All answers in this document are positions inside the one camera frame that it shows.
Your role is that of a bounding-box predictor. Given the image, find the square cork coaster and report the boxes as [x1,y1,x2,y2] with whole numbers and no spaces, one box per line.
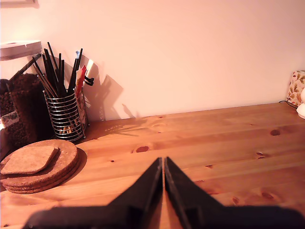
[0,146,60,175]

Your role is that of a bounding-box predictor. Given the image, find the thin black camera cable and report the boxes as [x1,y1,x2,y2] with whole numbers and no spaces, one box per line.
[278,100,298,109]

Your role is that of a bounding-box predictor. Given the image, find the small white round camera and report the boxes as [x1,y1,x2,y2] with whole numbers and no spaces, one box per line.
[296,87,305,119]

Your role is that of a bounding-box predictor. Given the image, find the wire utensil holder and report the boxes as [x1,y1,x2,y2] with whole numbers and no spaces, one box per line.
[42,87,89,143]

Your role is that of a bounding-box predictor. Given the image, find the red paper packet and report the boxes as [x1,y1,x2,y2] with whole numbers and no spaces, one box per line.
[75,65,87,96]

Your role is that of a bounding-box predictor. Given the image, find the leaf print tissue box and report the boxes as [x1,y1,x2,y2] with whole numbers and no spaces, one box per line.
[285,70,305,107]

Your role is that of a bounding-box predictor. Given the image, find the round cork trivet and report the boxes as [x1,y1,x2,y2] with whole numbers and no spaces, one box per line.
[6,157,81,194]
[0,139,79,186]
[3,152,80,190]

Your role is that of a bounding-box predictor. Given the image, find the brown wooden chopstick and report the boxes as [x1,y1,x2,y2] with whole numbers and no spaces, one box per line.
[32,63,58,98]

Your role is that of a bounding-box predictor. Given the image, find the dark scoop handle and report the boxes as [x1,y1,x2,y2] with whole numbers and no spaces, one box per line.
[9,53,42,82]

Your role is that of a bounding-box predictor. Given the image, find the black chopstick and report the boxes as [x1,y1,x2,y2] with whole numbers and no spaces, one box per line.
[47,42,60,72]
[43,48,63,97]
[58,52,63,96]
[68,48,83,94]

